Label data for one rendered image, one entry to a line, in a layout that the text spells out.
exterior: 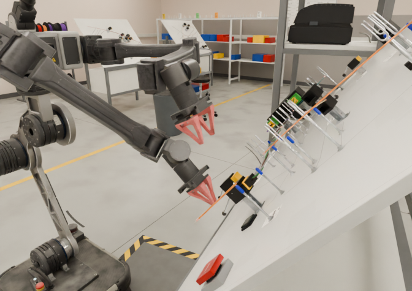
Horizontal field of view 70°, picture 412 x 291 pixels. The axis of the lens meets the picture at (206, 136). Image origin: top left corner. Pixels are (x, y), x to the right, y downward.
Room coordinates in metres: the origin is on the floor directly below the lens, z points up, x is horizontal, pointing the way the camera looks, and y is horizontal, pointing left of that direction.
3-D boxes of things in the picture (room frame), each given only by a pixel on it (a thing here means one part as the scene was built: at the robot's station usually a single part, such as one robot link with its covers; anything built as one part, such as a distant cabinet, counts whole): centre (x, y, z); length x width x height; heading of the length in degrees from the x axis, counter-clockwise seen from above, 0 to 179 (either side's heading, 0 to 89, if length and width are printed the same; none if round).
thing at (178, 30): (7.71, 0.44, 0.83); 1.18 x 0.72 x 1.65; 147
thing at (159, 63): (0.79, 0.09, 1.43); 0.12 x 0.12 x 0.09; 67
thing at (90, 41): (1.35, 0.47, 1.45); 0.09 x 0.08 x 0.12; 145
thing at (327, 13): (1.66, -0.61, 1.56); 0.30 x 0.23 x 0.19; 66
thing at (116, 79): (5.77, 1.66, 0.83); 1.18 x 0.72 x 1.65; 145
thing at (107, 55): (1.29, 0.42, 1.44); 0.10 x 0.09 x 0.05; 55
